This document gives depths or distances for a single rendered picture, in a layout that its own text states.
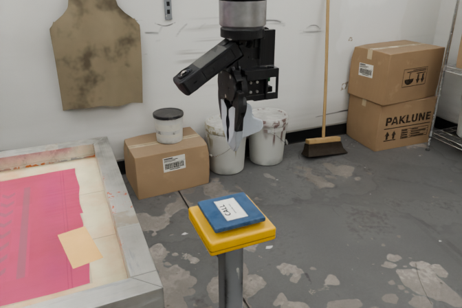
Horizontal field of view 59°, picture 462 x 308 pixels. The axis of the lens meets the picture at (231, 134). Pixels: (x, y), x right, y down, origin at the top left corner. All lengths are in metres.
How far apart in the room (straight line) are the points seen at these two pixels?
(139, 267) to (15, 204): 0.37
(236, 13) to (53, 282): 0.49
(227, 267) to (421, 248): 1.76
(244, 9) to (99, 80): 2.20
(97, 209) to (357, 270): 1.60
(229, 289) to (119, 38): 2.10
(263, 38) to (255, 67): 0.05
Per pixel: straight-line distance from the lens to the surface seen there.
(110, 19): 2.70
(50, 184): 0.98
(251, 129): 0.70
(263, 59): 0.68
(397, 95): 3.43
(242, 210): 0.78
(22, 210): 0.91
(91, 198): 0.89
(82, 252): 0.75
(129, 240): 0.69
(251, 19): 0.64
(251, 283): 2.06
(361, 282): 2.16
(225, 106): 0.70
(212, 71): 0.64
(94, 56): 2.74
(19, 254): 0.78
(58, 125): 2.89
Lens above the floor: 1.39
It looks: 22 degrees down
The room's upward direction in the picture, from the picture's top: straight up
